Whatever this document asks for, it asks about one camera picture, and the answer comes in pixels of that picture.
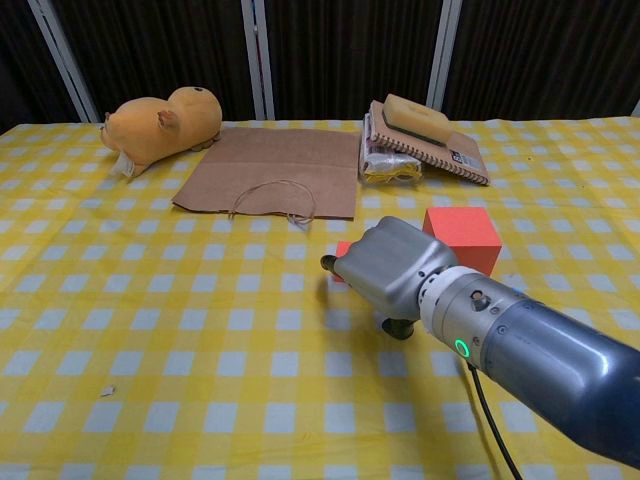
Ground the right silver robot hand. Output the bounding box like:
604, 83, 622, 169
320, 215, 460, 340

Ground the small red foam cube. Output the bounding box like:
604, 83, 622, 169
332, 240, 357, 285

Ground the large red foam cube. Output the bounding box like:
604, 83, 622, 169
422, 207, 503, 276

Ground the brown spiral notebook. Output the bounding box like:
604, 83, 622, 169
367, 99, 491, 187

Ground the yellow sponge block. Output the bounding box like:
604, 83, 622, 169
382, 93, 454, 148

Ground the flat brown paper bag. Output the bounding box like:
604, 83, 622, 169
171, 126, 362, 234

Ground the yellow checked tablecloth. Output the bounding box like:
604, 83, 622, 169
0, 117, 640, 480

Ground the orange plush animal toy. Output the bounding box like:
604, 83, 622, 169
98, 85, 224, 181

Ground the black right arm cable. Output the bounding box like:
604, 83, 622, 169
464, 362, 524, 480

